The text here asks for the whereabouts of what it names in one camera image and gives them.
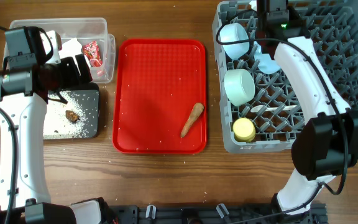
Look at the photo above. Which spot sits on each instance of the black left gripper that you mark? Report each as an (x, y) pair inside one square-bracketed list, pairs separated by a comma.
[(73, 79)]

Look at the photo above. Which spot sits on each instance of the light blue plate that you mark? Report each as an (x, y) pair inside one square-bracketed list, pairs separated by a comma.
[(266, 64)]

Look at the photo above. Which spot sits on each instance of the light blue bowl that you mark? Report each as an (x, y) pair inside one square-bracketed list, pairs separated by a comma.
[(233, 33)]

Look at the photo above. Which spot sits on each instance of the dark food scrap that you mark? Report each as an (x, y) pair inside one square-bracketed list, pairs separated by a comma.
[(71, 116)]

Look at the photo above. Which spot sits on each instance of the mint green bowl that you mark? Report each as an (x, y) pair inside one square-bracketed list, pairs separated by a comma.
[(239, 86)]

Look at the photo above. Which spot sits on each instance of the white rice pile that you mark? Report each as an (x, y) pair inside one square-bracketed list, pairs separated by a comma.
[(56, 126)]

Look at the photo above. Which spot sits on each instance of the white plastic spoon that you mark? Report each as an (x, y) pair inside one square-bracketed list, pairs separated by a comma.
[(256, 109)]

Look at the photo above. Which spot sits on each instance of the yellow plastic cup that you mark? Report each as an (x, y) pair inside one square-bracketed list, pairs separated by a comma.
[(244, 130)]

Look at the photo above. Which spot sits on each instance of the brown carrot-like vegetable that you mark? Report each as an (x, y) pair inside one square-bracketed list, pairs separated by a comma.
[(194, 115)]

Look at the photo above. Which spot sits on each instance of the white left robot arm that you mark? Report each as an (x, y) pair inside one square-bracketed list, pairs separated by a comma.
[(29, 73)]

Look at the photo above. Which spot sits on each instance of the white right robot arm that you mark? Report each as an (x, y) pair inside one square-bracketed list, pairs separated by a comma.
[(328, 144)]

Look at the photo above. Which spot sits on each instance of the black waste tray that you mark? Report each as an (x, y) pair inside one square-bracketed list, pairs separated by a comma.
[(91, 103)]

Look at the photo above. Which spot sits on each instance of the grey dishwasher rack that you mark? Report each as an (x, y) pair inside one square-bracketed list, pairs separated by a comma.
[(333, 26)]

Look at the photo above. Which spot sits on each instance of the red snack wrapper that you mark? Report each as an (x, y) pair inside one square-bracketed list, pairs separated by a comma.
[(92, 53)]

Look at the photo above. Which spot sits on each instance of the white crumpled tissue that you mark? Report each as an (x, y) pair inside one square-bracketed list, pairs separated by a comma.
[(70, 48)]

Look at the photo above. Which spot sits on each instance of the clear plastic bin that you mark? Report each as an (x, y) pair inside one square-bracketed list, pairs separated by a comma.
[(85, 30)]

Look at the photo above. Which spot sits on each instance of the red plastic tray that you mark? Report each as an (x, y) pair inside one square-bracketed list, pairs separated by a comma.
[(158, 82)]

